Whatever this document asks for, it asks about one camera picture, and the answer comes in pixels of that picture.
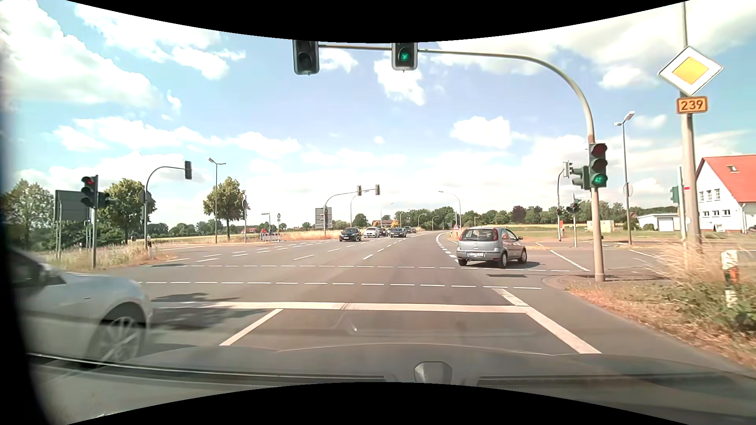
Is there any yellow diamond road sign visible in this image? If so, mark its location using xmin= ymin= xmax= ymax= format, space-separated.
xmin=658 ymin=0 xmax=724 ymax=251

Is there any silver hatchback car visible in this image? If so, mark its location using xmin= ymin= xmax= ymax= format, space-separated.
xmin=456 ymin=226 xmax=528 ymax=269

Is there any white marker post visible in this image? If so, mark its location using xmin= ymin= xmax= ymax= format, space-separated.
xmin=721 ymin=249 xmax=741 ymax=309

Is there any traffic light on post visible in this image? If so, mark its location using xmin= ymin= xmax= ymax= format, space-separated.
xmin=80 ymin=175 xmax=117 ymax=270
xmin=566 ymin=195 xmax=582 ymax=248
xmin=555 ymin=161 xmax=575 ymax=242

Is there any dry grass verge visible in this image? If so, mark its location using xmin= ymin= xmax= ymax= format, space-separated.
xmin=561 ymin=233 xmax=756 ymax=370
xmin=37 ymin=239 xmax=172 ymax=273

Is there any white house with red roof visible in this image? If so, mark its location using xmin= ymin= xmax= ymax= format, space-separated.
xmin=695 ymin=155 xmax=756 ymax=234

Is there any tree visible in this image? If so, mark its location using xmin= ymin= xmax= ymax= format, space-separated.
xmin=202 ymin=176 xmax=249 ymax=240
xmin=102 ymin=178 xmax=158 ymax=244
xmin=5 ymin=179 xmax=55 ymax=251

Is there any car's own bonnet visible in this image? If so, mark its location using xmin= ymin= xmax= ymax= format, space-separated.
xmin=26 ymin=341 xmax=756 ymax=425

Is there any traffic light on curved mast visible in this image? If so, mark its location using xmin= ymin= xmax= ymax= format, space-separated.
xmin=142 ymin=161 xmax=193 ymax=251
xmin=292 ymin=39 xmax=609 ymax=282
xmin=322 ymin=184 xmax=381 ymax=238

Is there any dry grass field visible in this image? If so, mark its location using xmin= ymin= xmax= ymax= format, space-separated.
xmin=150 ymin=229 xmax=343 ymax=246

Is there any grey asphalt road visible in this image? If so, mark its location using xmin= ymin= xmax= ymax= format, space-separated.
xmin=24 ymin=230 xmax=751 ymax=379

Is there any row of trees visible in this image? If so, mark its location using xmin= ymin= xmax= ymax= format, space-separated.
xmin=395 ymin=201 xmax=680 ymax=231

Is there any large dark direction sign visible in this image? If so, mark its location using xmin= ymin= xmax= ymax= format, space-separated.
xmin=53 ymin=189 xmax=92 ymax=259

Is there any low white building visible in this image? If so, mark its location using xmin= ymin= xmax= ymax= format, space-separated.
xmin=637 ymin=213 xmax=682 ymax=232

